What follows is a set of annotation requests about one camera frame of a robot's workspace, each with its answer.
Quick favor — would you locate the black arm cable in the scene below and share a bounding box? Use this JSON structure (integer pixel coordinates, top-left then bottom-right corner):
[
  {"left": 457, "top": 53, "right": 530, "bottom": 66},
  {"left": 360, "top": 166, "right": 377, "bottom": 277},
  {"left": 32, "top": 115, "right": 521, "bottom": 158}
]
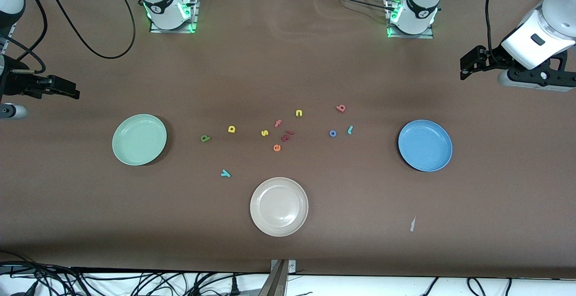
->
[
  {"left": 0, "top": 0, "right": 136, "bottom": 74},
  {"left": 485, "top": 0, "right": 501, "bottom": 63}
]

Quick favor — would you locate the metal mounting bracket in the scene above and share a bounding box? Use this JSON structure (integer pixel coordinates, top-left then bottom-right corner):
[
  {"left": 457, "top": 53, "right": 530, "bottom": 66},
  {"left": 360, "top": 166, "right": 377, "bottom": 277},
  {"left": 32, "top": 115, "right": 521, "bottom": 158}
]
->
[{"left": 270, "top": 259, "right": 297, "bottom": 273}]

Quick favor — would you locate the black tabletop cable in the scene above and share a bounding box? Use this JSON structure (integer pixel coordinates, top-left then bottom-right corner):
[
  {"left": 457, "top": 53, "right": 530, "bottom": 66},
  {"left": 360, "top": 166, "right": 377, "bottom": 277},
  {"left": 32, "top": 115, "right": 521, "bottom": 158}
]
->
[{"left": 320, "top": 0, "right": 392, "bottom": 11}]

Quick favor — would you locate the brown table cover sheet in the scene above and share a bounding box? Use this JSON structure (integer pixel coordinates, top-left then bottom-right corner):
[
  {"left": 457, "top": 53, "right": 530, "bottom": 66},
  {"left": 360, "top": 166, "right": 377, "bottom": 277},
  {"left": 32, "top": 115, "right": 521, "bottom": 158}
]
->
[{"left": 0, "top": 0, "right": 576, "bottom": 280}]

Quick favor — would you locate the metal camera pole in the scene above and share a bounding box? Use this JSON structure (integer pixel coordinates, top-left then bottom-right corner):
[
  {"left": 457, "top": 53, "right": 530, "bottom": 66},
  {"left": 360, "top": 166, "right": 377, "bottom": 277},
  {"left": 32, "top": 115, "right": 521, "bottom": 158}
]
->
[{"left": 258, "top": 260, "right": 288, "bottom": 296}]

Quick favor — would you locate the blue plate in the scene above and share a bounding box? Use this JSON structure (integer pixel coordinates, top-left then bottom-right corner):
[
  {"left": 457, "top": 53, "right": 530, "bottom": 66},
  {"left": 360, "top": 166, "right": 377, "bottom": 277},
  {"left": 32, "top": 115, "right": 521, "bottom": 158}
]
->
[{"left": 398, "top": 119, "right": 453, "bottom": 172}]

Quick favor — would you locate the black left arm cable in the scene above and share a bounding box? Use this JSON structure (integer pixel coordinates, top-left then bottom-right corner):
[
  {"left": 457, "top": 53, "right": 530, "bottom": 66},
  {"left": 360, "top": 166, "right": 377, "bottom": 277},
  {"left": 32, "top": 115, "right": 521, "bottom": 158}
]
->
[{"left": 485, "top": 0, "right": 501, "bottom": 63}]

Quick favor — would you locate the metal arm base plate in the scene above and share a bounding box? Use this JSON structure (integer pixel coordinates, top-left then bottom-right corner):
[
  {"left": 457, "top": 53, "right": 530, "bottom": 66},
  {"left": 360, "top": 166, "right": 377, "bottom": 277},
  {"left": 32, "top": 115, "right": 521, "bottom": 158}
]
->
[
  {"left": 150, "top": 0, "right": 201, "bottom": 34},
  {"left": 386, "top": 0, "right": 435, "bottom": 39}
]

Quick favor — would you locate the light green plate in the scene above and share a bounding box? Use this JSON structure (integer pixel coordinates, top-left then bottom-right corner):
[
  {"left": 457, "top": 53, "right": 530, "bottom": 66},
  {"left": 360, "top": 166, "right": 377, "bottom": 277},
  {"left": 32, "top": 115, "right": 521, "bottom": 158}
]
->
[{"left": 112, "top": 114, "right": 167, "bottom": 166}]

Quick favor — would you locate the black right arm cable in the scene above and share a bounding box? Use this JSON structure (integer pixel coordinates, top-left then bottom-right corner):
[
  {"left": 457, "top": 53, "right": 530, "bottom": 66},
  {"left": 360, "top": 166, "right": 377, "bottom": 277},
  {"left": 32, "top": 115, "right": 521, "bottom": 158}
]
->
[{"left": 0, "top": 0, "right": 136, "bottom": 74}]

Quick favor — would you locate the beige plate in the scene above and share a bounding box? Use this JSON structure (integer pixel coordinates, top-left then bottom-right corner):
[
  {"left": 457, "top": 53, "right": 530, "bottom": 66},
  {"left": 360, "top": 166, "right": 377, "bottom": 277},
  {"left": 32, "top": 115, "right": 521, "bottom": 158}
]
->
[{"left": 250, "top": 177, "right": 309, "bottom": 237}]

